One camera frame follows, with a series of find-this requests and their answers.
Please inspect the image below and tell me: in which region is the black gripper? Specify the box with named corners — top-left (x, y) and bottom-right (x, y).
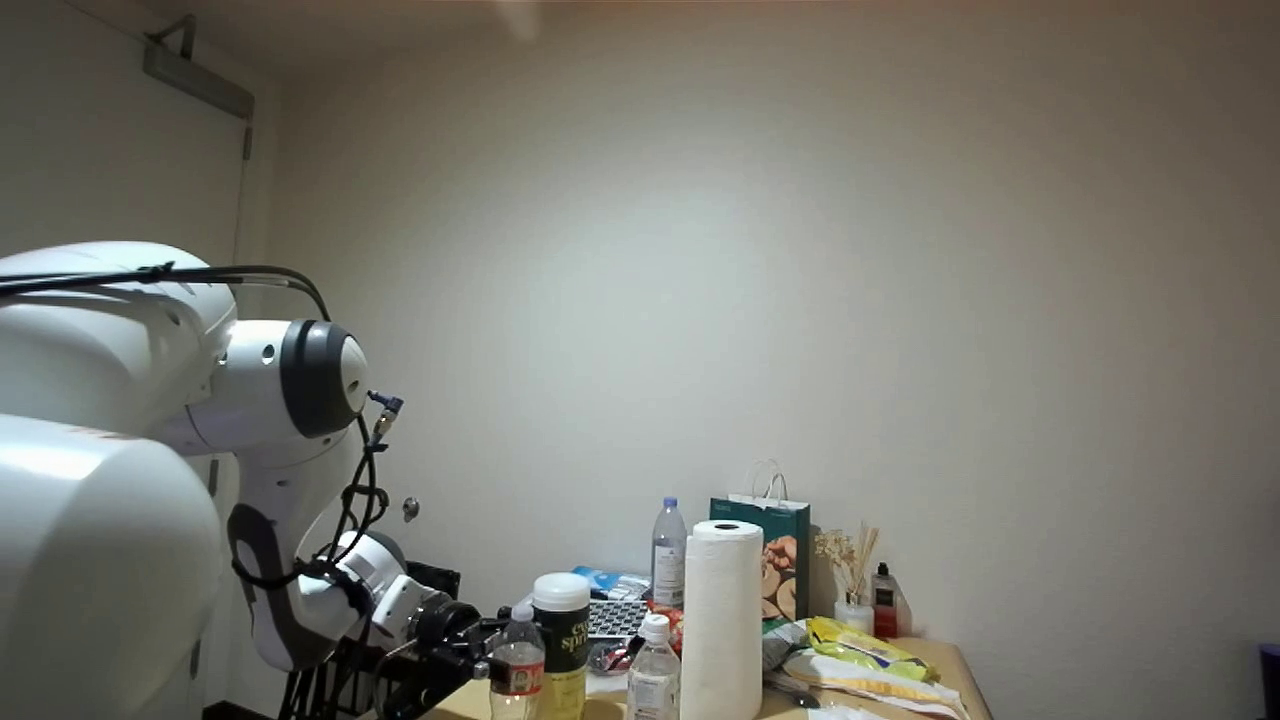
top-left (406, 591), bottom-right (521, 669)

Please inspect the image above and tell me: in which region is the clear water bottle blue cap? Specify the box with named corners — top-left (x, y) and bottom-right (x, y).
top-left (647, 495), bottom-right (691, 616)

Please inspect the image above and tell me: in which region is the small red sauce bottle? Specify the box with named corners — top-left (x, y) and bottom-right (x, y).
top-left (866, 558), bottom-right (904, 643)

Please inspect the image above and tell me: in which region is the yellow canister with white lid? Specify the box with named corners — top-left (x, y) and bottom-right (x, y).
top-left (526, 566), bottom-right (594, 720)

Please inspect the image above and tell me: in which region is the black folding crate cart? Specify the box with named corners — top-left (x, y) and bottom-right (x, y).
top-left (277, 555), bottom-right (485, 720)

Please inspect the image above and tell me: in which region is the blue plastic packet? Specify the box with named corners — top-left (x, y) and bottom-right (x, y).
top-left (573, 564), bottom-right (654, 605)

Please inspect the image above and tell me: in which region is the red snack package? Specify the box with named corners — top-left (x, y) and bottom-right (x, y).
top-left (594, 632), bottom-right (647, 672)

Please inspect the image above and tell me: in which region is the white paper towel roll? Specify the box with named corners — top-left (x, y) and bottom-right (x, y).
top-left (677, 514), bottom-right (767, 720)

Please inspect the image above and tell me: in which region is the grey foil packet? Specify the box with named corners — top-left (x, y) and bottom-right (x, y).
top-left (760, 616), bottom-right (826, 711)

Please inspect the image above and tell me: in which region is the green paper gift bag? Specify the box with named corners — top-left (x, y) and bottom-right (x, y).
top-left (703, 468), bottom-right (815, 632)

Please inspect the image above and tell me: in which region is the reed diffuser sticks glass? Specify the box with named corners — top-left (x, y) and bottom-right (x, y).
top-left (815, 521), bottom-right (885, 632)

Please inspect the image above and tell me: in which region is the yellow green packet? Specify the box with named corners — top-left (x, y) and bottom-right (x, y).
top-left (797, 613), bottom-right (941, 682)

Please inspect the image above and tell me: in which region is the white door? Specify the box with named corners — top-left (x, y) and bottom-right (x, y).
top-left (0, 35), bottom-right (259, 720)

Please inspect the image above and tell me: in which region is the grey door closer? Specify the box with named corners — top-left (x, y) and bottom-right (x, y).
top-left (140, 14), bottom-right (259, 129)

